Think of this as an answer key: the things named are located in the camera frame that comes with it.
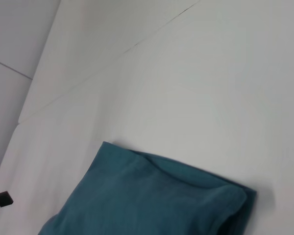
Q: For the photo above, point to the teal T-shirt with FREE print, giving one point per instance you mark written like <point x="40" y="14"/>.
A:
<point x="149" y="200"/>

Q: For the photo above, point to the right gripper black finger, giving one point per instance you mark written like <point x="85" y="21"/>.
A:
<point x="1" y="199"/>

